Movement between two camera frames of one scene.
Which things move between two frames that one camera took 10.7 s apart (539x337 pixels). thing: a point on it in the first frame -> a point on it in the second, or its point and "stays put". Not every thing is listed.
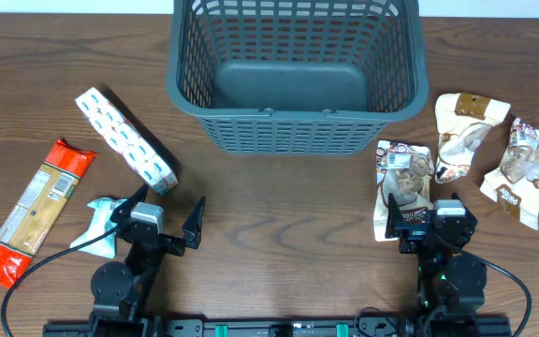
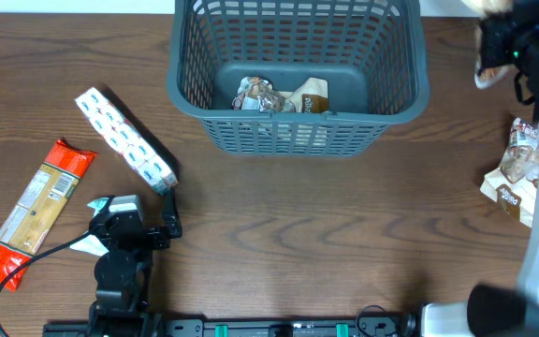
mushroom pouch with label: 404,170 -> 256,94
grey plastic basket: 297,77 stays put
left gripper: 191,237 -> 162,239
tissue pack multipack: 116,130 stays put
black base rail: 284,328 stays put
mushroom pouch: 518,181 stays put
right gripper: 413,232 -> 493,32
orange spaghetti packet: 36,211 stays put
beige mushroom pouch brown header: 462,121 -> 488,76
